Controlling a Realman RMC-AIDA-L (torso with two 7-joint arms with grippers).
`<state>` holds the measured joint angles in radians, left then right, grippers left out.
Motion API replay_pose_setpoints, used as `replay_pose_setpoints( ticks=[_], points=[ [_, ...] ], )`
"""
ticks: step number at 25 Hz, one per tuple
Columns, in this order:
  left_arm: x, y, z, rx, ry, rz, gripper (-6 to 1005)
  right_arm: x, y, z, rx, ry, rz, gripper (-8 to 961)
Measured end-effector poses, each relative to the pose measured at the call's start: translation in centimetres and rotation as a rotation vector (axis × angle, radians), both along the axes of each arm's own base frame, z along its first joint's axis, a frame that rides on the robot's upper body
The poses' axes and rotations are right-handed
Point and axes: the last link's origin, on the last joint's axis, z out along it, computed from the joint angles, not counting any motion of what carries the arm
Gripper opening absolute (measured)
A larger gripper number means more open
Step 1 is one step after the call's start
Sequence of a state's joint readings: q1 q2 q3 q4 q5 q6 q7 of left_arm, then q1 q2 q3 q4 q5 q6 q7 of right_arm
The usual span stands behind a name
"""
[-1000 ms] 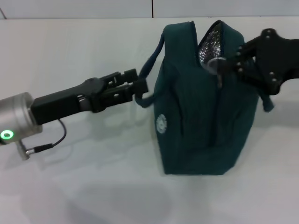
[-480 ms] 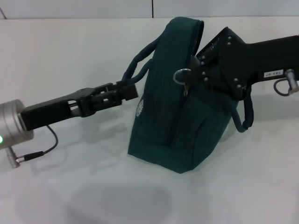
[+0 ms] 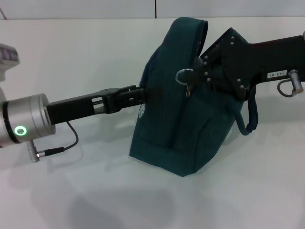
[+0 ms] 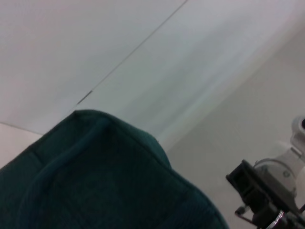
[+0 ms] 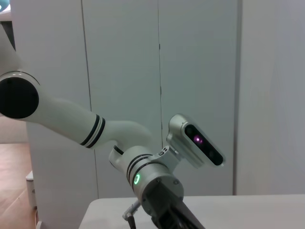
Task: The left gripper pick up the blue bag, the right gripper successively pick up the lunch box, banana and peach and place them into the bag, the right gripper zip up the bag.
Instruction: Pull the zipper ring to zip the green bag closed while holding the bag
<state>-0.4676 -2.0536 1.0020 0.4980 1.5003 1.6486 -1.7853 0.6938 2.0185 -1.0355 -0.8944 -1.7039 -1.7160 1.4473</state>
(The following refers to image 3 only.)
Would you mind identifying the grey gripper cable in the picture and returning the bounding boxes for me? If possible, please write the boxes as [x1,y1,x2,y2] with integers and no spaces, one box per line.
[277,69,305,98]
[43,121,80,157]

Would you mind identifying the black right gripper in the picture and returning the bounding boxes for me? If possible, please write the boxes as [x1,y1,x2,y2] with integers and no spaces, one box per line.
[185,27,305,101]

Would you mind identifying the dark teal insulated lunch bag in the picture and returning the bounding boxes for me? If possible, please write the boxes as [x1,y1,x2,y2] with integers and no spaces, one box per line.
[128,16,259,178]

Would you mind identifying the grey right gripper cable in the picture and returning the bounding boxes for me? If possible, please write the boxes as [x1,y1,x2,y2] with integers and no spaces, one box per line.
[277,69,305,98]

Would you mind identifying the grey left gripper cable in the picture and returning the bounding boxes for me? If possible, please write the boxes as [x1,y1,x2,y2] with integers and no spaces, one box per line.
[43,121,80,157]

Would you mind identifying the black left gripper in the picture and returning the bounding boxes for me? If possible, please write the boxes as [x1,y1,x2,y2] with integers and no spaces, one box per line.
[46,85,161,126]

